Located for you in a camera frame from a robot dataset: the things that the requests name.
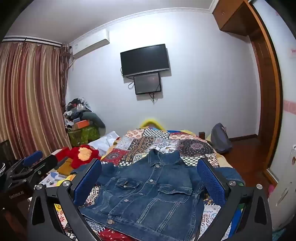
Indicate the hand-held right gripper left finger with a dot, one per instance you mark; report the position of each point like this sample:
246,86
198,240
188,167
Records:
89,178

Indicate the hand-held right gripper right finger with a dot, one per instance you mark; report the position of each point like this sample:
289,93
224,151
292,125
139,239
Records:
211,183

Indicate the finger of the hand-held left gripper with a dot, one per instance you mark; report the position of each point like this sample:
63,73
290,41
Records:
46,163
32,158

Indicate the blue denim jeans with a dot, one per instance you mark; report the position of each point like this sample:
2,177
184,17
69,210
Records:
148,190

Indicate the pile of clothes and sundries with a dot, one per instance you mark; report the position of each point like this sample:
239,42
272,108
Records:
75,109

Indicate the brown cardboard sheet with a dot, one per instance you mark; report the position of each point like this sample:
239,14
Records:
64,167

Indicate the red plush toy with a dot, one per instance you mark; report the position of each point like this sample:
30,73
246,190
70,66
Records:
72,154

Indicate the yellow blanket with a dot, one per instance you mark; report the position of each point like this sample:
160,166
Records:
112,146

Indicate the white cloth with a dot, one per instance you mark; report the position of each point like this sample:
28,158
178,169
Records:
104,140

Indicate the green patterned box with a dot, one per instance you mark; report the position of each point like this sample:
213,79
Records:
82,136

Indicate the grey backpack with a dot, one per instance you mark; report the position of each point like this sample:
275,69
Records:
219,139

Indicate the wooden bedpost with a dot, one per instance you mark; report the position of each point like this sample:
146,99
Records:
202,135

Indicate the orange box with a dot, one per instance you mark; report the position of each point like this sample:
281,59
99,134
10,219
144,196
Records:
81,124

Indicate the dark green cushion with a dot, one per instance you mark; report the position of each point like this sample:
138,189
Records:
97,119

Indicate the patchwork printed blanket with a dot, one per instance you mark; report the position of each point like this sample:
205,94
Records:
143,143

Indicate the striped brown curtain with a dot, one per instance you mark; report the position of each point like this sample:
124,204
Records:
30,92

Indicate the yellow plush headboard item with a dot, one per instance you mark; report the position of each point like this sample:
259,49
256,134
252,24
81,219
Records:
151,122

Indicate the curtain rod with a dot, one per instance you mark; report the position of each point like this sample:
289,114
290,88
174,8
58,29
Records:
32,39

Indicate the white air conditioner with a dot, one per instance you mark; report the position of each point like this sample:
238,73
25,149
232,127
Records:
90,44

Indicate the wooden overhead cabinet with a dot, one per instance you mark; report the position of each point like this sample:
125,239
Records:
231,16

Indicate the small black wall monitor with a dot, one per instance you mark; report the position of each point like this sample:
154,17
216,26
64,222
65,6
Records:
146,83

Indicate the wooden door frame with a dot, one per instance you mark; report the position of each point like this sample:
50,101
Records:
268,81

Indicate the large black wall television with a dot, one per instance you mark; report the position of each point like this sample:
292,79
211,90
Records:
144,60

